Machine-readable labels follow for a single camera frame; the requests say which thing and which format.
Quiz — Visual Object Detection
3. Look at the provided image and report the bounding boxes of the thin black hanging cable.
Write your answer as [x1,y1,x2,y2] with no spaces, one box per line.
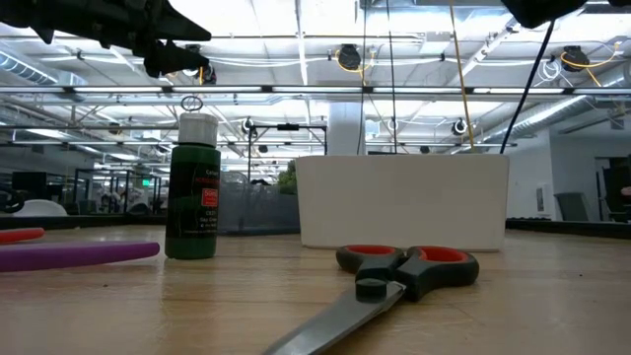
[385,0,398,156]
[357,0,369,157]

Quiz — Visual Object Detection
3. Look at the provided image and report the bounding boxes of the hanging cable loop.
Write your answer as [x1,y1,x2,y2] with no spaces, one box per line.
[179,95,205,113]

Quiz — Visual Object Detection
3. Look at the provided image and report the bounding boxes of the purple handled scissors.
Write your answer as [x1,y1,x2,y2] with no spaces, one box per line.
[0,241,162,274]

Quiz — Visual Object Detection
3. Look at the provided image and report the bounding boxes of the artificial green plant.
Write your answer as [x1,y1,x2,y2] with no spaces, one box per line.
[276,159,299,195]

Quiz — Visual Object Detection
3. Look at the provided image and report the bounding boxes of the black and red scissors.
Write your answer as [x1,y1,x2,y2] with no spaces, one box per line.
[260,244,481,355]

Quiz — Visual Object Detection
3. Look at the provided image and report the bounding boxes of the yellow hanging cable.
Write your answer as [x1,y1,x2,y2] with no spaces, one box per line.
[447,0,477,156]

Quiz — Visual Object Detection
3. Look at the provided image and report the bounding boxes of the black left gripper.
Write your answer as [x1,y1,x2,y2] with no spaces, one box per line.
[0,0,213,79]

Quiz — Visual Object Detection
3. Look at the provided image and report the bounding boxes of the black background rig frame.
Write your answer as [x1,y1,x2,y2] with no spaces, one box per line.
[246,123,329,160]

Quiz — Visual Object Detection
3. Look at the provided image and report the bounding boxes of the white plastic bin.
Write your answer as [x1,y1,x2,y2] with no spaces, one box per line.
[295,153,511,253]

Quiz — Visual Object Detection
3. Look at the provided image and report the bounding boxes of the white trash can black bag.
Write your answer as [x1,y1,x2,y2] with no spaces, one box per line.
[12,198,69,219]

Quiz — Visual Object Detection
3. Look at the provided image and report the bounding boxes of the red handled scissors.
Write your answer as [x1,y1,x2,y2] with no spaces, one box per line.
[0,227,46,246]

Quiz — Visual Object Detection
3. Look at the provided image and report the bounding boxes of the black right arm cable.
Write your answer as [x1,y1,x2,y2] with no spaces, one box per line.
[499,18,557,156]

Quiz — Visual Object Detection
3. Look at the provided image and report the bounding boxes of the green paint bottle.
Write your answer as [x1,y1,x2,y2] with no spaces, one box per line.
[164,111,222,261]

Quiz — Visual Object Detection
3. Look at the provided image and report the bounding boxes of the dark translucent grey bin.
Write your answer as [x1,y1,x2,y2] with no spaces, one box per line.
[217,171,302,236]

